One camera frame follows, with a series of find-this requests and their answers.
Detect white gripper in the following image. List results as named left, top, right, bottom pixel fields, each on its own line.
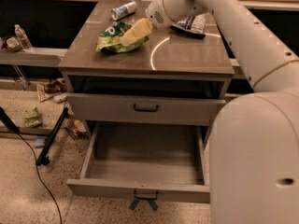
left=121, top=0, right=206, bottom=47

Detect green rice chip bag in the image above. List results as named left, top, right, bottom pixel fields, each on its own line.
left=95, top=21, right=150, bottom=53

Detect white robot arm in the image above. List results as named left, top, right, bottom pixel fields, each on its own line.
left=145, top=0, right=299, bottom=224

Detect grey drawer cabinet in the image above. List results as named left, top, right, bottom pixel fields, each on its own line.
left=59, top=1, right=234, bottom=137

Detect blue white chip bag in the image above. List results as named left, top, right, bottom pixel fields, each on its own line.
left=170, top=15, right=206, bottom=39

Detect grey upper drawer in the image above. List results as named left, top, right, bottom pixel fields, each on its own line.
left=67, top=93, right=226, bottom=126

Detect grey open lower drawer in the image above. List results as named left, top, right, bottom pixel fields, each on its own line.
left=67, top=123, right=210, bottom=203

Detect green bag on floor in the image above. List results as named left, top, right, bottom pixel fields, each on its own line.
left=24, top=106, right=43, bottom=128

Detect blue white soda can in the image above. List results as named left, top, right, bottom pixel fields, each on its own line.
left=111, top=1, right=137, bottom=21

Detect snack wrappers on floor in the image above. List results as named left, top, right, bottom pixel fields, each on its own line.
left=36, top=78, right=65, bottom=102

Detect clear water bottle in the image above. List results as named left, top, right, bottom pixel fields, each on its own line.
left=14, top=24, right=33, bottom=51

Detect small bowl on shelf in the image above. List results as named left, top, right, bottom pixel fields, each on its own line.
left=0, top=36, right=21, bottom=52

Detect black tripod leg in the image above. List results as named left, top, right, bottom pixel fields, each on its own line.
left=36, top=107, right=68, bottom=166

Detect wire basket with items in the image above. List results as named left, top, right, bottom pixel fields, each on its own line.
left=63, top=102, right=89, bottom=140

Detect black floor cable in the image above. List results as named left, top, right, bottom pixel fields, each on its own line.
left=0, top=105, right=64, bottom=224

